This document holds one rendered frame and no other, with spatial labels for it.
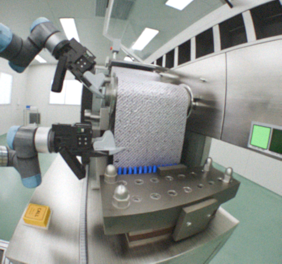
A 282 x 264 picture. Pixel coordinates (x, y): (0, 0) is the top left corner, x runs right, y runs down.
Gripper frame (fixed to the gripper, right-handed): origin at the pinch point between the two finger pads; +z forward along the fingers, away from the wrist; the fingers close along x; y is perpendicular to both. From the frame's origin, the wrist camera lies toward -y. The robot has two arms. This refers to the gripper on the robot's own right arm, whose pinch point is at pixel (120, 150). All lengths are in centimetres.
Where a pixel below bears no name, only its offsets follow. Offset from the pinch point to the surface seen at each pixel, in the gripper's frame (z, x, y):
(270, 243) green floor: 148, -47, -109
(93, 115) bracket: -8.4, 8.1, 9.1
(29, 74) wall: -345, 556, 126
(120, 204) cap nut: -2.9, -17.9, -5.0
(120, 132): -0.4, -0.3, 5.5
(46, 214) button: -22.5, -10.0, -16.7
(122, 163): 0.7, -0.2, -4.4
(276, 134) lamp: 29.4, -28.4, 10.9
